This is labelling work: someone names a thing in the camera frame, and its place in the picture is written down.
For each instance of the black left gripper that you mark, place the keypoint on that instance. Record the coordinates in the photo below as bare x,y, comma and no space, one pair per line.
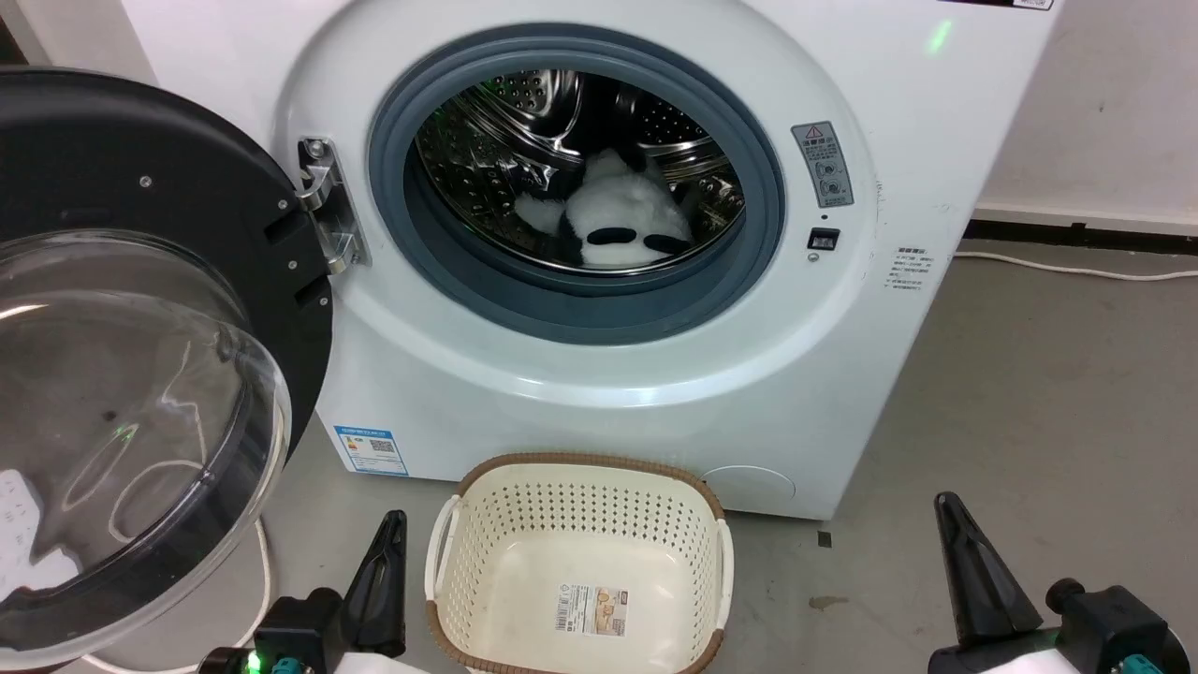
299,627

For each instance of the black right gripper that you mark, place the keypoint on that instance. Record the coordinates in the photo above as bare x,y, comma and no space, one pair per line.
1104,637

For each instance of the cream perforated laundry basket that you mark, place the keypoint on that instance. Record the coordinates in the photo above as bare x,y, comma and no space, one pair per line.
580,505

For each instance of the white front-load washing machine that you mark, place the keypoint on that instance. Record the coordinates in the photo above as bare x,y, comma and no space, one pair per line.
842,374

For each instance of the black and white panda plush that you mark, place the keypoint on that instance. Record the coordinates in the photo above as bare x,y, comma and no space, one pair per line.
618,211

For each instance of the black glass washing machine door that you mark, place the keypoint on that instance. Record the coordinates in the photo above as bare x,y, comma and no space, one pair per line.
140,140

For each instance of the blue energy label sticker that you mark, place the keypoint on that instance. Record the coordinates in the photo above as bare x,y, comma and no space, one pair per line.
372,451

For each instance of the barcode product label sticker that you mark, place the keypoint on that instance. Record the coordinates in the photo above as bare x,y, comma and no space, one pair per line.
591,610

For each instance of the round white filter cover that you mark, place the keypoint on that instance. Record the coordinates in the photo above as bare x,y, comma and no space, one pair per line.
749,487

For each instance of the small printed text label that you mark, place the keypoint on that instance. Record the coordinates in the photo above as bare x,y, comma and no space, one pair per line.
910,268

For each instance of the grey rubber door gasket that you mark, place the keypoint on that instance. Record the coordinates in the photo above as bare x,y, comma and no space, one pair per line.
440,271

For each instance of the black baseboard strip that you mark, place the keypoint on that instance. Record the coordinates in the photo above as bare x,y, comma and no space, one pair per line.
1076,234

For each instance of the black door latch slot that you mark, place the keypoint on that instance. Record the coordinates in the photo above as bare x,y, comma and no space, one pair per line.
824,239

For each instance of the chrome door hinge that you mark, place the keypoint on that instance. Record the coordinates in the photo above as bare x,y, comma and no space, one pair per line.
328,201

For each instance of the stainless steel washer drum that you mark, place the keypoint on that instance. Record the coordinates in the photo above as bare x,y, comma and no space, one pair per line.
487,168

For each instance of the grey warning sticker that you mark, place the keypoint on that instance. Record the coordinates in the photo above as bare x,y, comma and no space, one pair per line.
823,164

